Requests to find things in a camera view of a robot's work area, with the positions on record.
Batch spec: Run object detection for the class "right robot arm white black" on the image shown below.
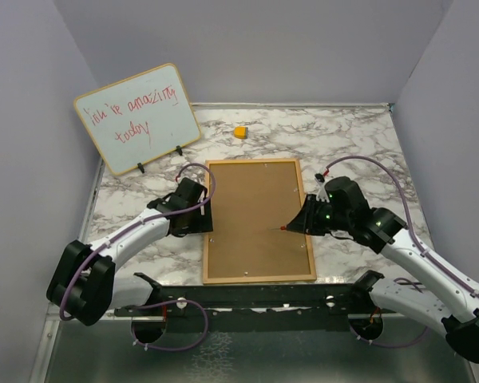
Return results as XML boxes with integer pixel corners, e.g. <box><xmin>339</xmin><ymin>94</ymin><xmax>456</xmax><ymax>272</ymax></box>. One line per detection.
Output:
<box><xmin>285</xmin><ymin>176</ymin><xmax>479</xmax><ymax>364</ymax></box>

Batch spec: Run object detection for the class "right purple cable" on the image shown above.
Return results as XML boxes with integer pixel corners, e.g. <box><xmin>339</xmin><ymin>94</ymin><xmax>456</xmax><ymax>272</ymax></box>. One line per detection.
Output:
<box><xmin>323</xmin><ymin>155</ymin><xmax>479</xmax><ymax>349</ymax></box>

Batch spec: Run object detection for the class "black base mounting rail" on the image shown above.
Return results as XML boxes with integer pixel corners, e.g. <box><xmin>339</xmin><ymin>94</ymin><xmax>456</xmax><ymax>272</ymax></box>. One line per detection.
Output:
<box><xmin>115</xmin><ymin>283</ymin><xmax>420</xmax><ymax>333</ymax></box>

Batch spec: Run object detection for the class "yellow picture frame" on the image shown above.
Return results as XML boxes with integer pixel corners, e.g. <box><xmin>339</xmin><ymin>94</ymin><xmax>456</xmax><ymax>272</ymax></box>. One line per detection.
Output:
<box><xmin>203</xmin><ymin>158</ymin><xmax>317</xmax><ymax>284</ymax></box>

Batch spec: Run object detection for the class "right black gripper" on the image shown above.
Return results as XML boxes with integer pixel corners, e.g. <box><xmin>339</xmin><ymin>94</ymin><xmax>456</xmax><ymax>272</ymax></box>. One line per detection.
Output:
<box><xmin>287</xmin><ymin>193</ymin><xmax>352</xmax><ymax>235</ymax></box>

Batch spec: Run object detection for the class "yellow grey eraser block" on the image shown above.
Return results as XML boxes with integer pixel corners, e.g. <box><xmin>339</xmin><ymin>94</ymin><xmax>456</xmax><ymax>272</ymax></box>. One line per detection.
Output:
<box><xmin>233</xmin><ymin>126</ymin><xmax>248</xmax><ymax>140</ymax></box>

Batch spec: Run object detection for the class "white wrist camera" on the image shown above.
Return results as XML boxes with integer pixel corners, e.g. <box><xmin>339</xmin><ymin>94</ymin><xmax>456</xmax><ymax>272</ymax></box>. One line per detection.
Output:
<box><xmin>199</xmin><ymin>197</ymin><xmax>208</xmax><ymax>216</ymax></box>
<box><xmin>315</xmin><ymin>169</ymin><xmax>329</xmax><ymax>202</ymax></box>

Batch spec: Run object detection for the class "small whiteboard yellow rim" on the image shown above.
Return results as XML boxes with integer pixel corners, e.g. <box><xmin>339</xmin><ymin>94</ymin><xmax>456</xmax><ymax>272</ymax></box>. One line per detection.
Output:
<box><xmin>73</xmin><ymin>63</ymin><xmax>201</xmax><ymax>176</ymax></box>

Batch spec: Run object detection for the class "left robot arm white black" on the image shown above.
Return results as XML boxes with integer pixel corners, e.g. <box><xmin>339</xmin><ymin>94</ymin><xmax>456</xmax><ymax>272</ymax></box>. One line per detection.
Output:
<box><xmin>46</xmin><ymin>178</ymin><xmax>212</xmax><ymax>326</ymax></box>

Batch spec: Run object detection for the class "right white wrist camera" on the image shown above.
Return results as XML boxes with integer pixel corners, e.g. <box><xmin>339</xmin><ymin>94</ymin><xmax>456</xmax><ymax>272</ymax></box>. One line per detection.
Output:
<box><xmin>315</xmin><ymin>169</ymin><xmax>329</xmax><ymax>202</ymax></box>

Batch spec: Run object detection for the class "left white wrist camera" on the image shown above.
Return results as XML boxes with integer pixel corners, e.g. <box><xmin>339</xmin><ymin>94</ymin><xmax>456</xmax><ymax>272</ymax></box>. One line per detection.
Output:
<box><xmin>199</xmin><ymin>197</ymin><xmax>208</xmax><ymax>216</ymax></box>

